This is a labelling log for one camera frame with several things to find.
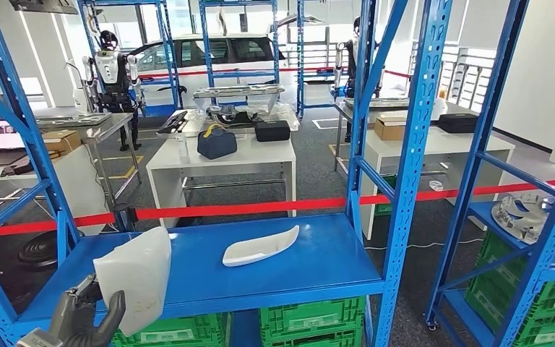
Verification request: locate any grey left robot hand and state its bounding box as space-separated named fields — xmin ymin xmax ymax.
xmin=47 ymin=273 xmax=128 ymax=347

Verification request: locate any white plastic car part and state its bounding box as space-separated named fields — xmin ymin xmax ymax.
xmin=92 ymin=226 xmax=172 ymax=338
xmin=222 ymin=224 xmax=301 ymax=268

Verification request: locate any blue metal shelf rack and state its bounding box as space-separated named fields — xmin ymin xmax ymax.
xmin=197 ymin=0 xmax=280 ymax=92
xmin=76 ymin=0 xmax=183 ymax=119
xmin=296 ymin=0 xmax=355 ymax=119
xmin=423 ymin=0 xmax=555 ymax=347
xmin=0 ymin=0 xmax=453 ymax=347

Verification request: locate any plastic wrapped black part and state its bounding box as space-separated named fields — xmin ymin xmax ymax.
xmin=191 ymin=103 xmax=301 ymax=132

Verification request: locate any silver metal car part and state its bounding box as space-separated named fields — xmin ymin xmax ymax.
xmin=490 ymin=192 xmax=555 ymax=262

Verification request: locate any black round stool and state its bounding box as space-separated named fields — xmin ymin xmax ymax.
xmin=17 ymin=231 xmax=59 ymax=269

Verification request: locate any white table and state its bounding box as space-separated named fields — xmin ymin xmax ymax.
xmin=145 ymin=136 xmax=298 ymax=228
xmin=0 ymin=145 xmax=108 ymax=238
xmin=358 ymin=125 xmax=517 ymax=241

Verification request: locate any cardboard box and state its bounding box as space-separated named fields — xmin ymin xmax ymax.
xmin=41 ymin=130 xmax=83 ymax=155
xmin=374 ymin=114 xmax=408 ymax=142

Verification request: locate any flat silver metal panel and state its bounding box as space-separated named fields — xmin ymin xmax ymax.
xmin=343 ymin=97 xmax=411 ymax=111
xmin=35 ymin=112 xmax=113 ymax=128

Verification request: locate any open laptop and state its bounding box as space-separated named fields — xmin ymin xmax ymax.
xmin=0 ymin=119 xmax=28 ymax=167

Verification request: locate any red barrier tape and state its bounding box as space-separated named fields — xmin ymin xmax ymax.
xmin=0 ymin=179 xmax=555 ymax=238
xmin=136 ymin=67 xmax=413 ymax=80

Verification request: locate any black slotted tray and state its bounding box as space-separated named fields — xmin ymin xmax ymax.
xmin=156 ymin=110 xmax=190 ymax=135

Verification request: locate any black white humanoid robot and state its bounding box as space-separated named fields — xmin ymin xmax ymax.
xmin=82 ymin=30 xmax=143 ymax=153
xmin=332 ymin=17 xmax=384 ymax=144

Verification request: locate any white car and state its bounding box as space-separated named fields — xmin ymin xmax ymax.
xmin=126 ymin=14 xmax=327 ymax=108

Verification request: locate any black hard case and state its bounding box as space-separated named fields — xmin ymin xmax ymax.
xmin=437 ymin=113 xmax=480 ymax=134
xmin=254 ymin=120 xmax=291 ymax=143

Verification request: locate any silver metal panel on stand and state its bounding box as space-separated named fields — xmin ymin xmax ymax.
xmin=192 ymin=85 xmax=287 ymax=116

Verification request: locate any white metal railing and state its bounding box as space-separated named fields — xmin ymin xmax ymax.
xmin=409 ymin=43 xmax=499 ymax=113

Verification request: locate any black stanchion post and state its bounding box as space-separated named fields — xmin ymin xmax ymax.
xmin=113 ymin=205 xmax=139 ymax=234

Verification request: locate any navy bag yellow handle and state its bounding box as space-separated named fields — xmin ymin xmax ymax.
xmin=197 ymin=123 xmax=238 ymax=161

